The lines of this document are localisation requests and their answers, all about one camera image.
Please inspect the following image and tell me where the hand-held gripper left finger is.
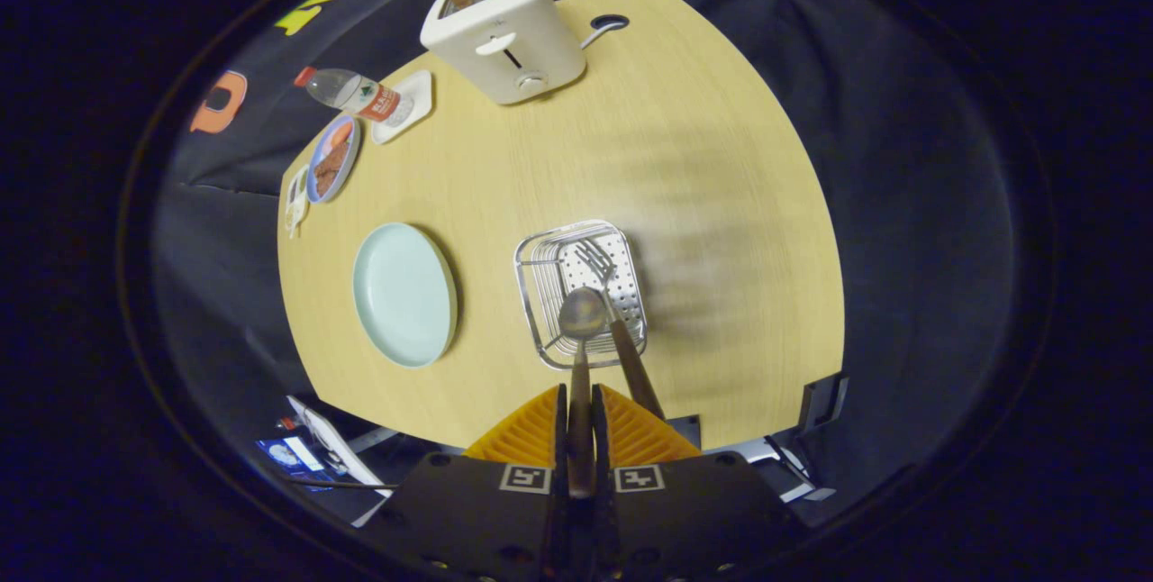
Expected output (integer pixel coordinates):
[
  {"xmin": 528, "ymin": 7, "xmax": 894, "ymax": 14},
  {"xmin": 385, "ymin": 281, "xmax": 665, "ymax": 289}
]
[{"xmin": 359, "ymin": 384, "xmax": 571, "ymax": 582}]

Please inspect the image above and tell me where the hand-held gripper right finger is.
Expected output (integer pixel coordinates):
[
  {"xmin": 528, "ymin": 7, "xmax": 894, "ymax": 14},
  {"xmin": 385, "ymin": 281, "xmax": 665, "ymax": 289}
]
[{"xmin": 592, "ymin": 383, "xmax": 803, "ymax": 582}]

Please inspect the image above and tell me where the metal fork brown handle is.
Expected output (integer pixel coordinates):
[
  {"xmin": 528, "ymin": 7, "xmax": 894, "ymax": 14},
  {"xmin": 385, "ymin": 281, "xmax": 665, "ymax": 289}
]
[{"xmin": 575, "ymin": 238, "xmax": 667, "ymax": 423}]

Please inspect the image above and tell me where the metal spoon brown handle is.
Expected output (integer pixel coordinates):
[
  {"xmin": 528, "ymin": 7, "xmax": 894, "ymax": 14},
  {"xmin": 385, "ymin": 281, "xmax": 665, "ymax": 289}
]
[{"xmin": 557, "ymin": 286, "xmax": 610, "ymax": 500}]

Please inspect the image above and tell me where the white flat board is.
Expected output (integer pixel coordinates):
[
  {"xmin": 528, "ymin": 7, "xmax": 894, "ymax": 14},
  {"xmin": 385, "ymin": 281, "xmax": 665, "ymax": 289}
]
[{"xmin": 286, "ymin": 396, "xmax": 388, "ymax": 497}]

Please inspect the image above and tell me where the black table clamp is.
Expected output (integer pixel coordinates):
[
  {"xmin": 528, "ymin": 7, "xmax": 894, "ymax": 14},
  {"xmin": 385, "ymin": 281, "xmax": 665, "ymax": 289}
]
[{"xmin": 797, "ymin": 372, "xmax": 849, "ymax": 439}]

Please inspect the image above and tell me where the light green plate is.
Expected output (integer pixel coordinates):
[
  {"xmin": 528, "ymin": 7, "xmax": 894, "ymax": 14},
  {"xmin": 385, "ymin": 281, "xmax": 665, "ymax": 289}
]
[{"xmin": 351, "ymin": 222, "xmax": 458, "ymax": 368}]

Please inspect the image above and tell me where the blue printed packet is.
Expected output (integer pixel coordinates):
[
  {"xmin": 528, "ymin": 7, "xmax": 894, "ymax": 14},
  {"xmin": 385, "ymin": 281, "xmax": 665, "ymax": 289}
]
[{"xmin": 255, "ymin": 438, "xmax": 325, "ymax": 488}]

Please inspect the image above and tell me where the blue plate with food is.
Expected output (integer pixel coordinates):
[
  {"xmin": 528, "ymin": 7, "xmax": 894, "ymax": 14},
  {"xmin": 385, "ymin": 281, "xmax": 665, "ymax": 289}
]
[{"xmin": 306, "ymin": 115, "xmax": 363, "ymax": 205}]

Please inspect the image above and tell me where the black backdrop cloth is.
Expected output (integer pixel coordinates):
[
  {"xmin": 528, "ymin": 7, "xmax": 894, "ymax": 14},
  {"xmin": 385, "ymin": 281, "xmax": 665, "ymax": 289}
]
[{"xmin": 149, "ymin": 0, "xmax": 1019, "ymax": 529}]

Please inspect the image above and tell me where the white square coaster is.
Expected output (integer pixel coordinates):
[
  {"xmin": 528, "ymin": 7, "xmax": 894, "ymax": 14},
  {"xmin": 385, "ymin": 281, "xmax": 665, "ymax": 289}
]
[{"xmin": 371, "ymin": 70, "xmax": 435, "ymax": 146}]

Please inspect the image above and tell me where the clear bottle red cap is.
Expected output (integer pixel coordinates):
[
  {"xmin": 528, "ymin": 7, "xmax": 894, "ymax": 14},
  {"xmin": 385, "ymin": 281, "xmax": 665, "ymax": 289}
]
[{"xmin": 295, "ymin": 66, "xmax": 415, "ymax": 125}]

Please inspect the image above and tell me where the white toaster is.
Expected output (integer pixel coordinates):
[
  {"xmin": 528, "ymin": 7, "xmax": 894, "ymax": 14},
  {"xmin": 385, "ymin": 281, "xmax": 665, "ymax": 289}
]
[{"xmin": 420, "ymin": 0, "xmax": 588, "ymax": 105}]

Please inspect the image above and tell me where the black under-table bracket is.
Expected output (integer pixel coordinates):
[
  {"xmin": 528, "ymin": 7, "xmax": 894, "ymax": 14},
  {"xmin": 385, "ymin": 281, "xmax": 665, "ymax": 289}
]
[{"xmin": 662, "ymin": 415, "xmax": 702, "ymax": 450}]

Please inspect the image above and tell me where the metal wire basket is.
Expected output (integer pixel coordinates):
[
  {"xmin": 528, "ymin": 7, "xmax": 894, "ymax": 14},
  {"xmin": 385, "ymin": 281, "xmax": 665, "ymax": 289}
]
[{"xmin": 513, "ymin": 220, "xmax": 649, "ymax": 371}]

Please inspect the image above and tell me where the grey toaster cable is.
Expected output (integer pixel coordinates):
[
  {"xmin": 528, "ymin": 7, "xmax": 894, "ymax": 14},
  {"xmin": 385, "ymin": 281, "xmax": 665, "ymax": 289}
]
[{"xmin": 579, "ymin": 14, "xmax": 631, "ymax": 50}]

